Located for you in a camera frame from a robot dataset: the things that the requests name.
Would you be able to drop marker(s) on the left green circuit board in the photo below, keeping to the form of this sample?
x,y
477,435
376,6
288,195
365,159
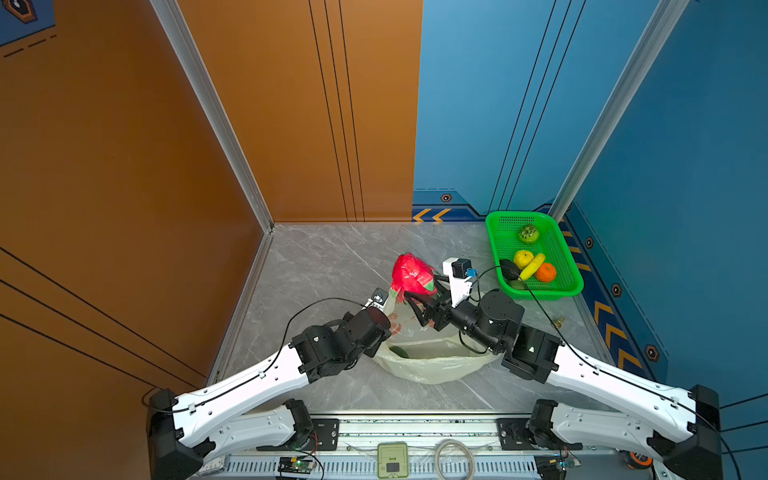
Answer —
x,y
296,467

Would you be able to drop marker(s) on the small dark green fruit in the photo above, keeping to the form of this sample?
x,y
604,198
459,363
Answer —
x,y
518,285

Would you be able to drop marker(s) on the right green circuit board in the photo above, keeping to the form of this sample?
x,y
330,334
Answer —
x,y
555,468

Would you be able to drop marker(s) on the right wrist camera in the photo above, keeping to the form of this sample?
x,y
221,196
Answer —
x,y
461,276

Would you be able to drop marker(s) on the yellow translucent plastic bag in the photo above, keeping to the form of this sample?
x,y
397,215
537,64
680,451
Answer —
x,y
424,355

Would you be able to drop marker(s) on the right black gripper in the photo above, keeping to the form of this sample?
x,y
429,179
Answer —
x,y
437,306

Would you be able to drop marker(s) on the yellow banana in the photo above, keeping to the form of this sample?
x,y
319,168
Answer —
x,y
530,271

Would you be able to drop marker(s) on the orange black tape measure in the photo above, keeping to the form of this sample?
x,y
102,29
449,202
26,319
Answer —
x,y
638,461

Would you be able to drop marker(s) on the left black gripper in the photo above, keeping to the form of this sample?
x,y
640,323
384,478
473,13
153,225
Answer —
x,y
387,309

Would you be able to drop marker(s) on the green plastic mesh basket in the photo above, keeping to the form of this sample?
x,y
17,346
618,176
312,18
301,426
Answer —
x,y
503,228

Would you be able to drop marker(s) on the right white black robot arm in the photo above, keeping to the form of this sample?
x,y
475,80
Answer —
x,y
676,427

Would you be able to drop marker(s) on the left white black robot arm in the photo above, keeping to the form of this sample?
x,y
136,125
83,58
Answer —
x,y
185,431

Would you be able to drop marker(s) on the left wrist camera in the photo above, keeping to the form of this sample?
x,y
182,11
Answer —
x,y
378,299

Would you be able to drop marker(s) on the yellow lemon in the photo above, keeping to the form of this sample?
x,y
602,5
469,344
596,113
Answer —
x,y
524,259

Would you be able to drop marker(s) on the green square device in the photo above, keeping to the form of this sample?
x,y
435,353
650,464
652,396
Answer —
x,y
392,460

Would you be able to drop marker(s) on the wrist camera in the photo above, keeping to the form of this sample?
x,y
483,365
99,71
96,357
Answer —
x,y
461,276
378,299

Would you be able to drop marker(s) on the red dragon fruit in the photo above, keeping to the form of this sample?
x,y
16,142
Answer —
x,y
412,274

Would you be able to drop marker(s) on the orange fruit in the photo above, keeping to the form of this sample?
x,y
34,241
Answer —
x,y
546,273

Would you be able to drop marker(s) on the green circuit board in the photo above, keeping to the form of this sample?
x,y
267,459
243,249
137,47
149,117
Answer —
x,y
296,467
555,468

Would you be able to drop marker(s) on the dark brown avocado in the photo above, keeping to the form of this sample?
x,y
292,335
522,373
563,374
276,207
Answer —
x,y
510,271

